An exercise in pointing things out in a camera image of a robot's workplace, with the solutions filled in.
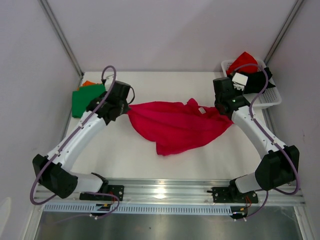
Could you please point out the pink t shirt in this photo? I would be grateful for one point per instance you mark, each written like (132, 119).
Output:
(176, 127)

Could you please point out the black t shirt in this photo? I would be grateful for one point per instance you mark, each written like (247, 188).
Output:
(256, 81)

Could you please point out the red t shirt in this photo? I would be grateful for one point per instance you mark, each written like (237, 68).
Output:
(244, 59)

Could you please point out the left aluminium corner post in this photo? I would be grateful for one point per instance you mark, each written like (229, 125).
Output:
(57, 29)

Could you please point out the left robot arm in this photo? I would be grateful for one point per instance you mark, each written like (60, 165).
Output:
(53, 171)

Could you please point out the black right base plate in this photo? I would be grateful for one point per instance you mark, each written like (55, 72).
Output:
(232, 195)

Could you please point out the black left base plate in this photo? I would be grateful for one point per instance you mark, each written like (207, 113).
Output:
(106, 193)

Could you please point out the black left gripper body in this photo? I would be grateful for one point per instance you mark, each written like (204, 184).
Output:
(124, 108)

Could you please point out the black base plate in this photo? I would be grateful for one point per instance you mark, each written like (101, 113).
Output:
(232, 195)
(106, 193)

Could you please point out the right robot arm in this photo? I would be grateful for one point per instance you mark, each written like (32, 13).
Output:
(278, 162)

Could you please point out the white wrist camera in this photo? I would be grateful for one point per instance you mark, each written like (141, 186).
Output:
(108, 82)
(239, 81)

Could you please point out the orange folded t shirt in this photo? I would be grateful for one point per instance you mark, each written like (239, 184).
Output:
(88, 83)

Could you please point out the white slotted cable duct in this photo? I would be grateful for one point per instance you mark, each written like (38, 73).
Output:
(129, 208)

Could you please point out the aluminium corner post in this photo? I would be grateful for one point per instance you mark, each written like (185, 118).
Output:
(285, 27)
(57, 29)

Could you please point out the white plastic basket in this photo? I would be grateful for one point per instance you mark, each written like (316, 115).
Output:
(270, 97)

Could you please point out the right aluminium corner post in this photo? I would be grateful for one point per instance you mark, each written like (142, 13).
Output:
(285, 27)

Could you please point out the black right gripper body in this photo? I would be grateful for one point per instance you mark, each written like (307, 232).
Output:
(222, 109)

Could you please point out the green folded t shirt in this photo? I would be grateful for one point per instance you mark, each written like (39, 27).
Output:
(82, 97)

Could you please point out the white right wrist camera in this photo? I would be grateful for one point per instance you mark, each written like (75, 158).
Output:
(239, 81)

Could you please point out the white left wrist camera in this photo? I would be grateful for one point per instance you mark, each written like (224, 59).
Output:
(108, 82)

